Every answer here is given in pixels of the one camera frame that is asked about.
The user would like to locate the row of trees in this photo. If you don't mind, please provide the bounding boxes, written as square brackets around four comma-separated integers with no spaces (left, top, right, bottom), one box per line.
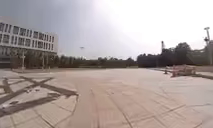
[11,40,213,69]

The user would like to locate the crane mast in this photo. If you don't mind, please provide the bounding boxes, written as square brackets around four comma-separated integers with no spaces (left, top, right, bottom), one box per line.
[160,40,166,53]

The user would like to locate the orange and white barriers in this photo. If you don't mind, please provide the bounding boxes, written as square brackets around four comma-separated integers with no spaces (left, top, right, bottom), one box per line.
[163,64,197,78]

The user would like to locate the white multi-storey building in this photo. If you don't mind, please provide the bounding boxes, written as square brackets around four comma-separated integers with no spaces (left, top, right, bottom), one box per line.
[0,16,59,69]

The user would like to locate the tall floodlight pole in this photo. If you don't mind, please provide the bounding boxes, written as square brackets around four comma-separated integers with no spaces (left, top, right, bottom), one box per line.
[203,26,213,66]

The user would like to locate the lamp post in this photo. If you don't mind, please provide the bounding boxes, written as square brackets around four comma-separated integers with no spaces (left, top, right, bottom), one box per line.
[79,46,86,60]

